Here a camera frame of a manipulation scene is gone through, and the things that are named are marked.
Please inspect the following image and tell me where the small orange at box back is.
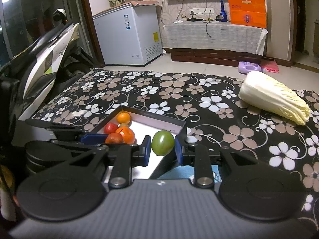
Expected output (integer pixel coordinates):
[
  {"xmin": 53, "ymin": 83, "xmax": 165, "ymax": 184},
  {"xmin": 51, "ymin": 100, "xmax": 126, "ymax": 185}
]
[{"xmin": 116, "ymin": 112, "xmax": 131, "ymax": 125}]

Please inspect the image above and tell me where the red apple lower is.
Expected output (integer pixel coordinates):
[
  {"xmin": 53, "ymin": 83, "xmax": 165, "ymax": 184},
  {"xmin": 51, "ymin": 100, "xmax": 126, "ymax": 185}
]
[{"xmin": 105, "ymin": 133, "xmax": 124, "ymax": 144}]

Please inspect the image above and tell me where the green tomato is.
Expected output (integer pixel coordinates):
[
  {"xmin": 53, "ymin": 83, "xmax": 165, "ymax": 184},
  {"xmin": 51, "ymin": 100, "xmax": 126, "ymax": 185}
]
[{"xmin": 151, "ymin": 130, "xmax": 175, "ymax": 156}]

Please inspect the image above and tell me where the white power strip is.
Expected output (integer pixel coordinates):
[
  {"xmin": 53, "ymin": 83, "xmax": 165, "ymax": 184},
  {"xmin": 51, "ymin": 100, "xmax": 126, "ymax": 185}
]
[{"xmin": 189, "ymin": 8, "xmax": 215, "ymax": 15}]

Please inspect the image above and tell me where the blue cartoon plate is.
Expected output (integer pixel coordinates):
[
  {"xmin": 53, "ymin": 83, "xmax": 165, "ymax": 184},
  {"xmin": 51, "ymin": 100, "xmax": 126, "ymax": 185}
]
[{"xmin": 159, "ymin": 165, "xmax": 222, "ymax": 183}]

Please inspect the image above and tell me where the red apple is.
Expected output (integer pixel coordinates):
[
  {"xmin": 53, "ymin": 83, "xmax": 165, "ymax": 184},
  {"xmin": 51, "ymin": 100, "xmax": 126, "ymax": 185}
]
[
  {"xmin": 105, "ymin": 133, "xmax": 124, "ymax": 144},
  {"xmin": 103, "ymin": 122, "xmax": 118, "ymax": 135}
]

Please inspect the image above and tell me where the large orange centre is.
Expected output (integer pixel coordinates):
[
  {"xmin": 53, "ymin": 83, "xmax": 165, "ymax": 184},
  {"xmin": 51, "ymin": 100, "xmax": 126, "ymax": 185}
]
[{"xmin": 116, "ymin": 126, "xmax": 135, "ymax": 144}]

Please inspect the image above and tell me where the blue glass bottle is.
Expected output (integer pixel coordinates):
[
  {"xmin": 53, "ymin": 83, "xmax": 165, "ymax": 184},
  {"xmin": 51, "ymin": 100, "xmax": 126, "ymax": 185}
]
[{"xmin": 216, "ymin": 0, "xmax": 228, "ymax": 22}]

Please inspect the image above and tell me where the orange gift box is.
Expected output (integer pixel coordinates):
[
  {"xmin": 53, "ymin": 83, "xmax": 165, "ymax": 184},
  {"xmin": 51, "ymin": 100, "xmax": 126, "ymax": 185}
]
[{"xmin": 228, "ymin": 0, "xmax": 267, "ymax": 29}]

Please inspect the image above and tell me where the black box with white interior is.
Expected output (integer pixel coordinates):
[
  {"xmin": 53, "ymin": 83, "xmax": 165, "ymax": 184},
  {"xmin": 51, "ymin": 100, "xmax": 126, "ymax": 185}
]
[{"xmin": 91, "ymin": 105, "xmax": 186, "ymax": 179}]

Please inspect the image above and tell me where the purple plastic toy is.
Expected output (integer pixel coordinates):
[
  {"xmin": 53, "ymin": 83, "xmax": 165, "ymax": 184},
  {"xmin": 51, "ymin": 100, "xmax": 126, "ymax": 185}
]
[{"xmin": 238, "ymin": 62, "xmax": 262, "ymax": 74}]

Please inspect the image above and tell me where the dark wooden tv cabinet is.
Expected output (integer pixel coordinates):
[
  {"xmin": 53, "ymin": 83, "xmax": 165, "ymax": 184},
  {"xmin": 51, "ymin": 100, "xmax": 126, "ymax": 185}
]
[{"xmin": 169, "ymin": 49, "xmax": 262, "ymax": 67}]

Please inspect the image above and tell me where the napa cabbage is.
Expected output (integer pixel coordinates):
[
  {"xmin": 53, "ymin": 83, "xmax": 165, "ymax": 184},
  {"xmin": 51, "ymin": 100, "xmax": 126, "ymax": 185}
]
[{"xmin": 239, "ymin": 71, "xmax": 310, "ymax": 126}]

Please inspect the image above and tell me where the white chest freezer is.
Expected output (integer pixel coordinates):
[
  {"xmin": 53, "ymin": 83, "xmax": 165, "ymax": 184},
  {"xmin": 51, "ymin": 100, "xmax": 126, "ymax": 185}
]
[{"xmin": 93, "ymin": 1, "xmax": 162, "ymax": 66}]

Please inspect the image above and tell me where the red apple upper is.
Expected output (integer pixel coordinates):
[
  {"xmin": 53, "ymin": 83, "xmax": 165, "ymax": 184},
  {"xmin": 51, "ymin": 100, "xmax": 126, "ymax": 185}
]
[{"xmin": 103, "ymin": 122, "xmax": 118, "ymax": 135}]

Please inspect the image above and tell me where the floral black tablecloth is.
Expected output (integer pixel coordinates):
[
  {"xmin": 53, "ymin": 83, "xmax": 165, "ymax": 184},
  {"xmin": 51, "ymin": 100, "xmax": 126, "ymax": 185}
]
[{"xmin": 33, "ymin": 69, "xmax": 318, "ymax": 231}]

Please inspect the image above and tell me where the pink slipper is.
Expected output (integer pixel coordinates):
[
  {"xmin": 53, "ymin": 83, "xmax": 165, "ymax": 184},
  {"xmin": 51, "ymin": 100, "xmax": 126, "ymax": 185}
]
[{"xmin": 261, "ymin": 59, "xmax": 279, "ymax": 73}]

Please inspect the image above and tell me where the black and white scooter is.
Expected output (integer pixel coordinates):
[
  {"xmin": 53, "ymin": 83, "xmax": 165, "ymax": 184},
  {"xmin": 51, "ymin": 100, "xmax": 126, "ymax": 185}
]
[{"xmin": 1, "ymin": 9, "xmax": 98, "ymax": 121}]

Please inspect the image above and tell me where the white lace cabinet cover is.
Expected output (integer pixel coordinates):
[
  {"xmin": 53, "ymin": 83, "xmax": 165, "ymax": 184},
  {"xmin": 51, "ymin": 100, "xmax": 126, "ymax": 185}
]
[{"xmin": 164, "ymin": 22, "xmax": 268, "ymax": 55}]

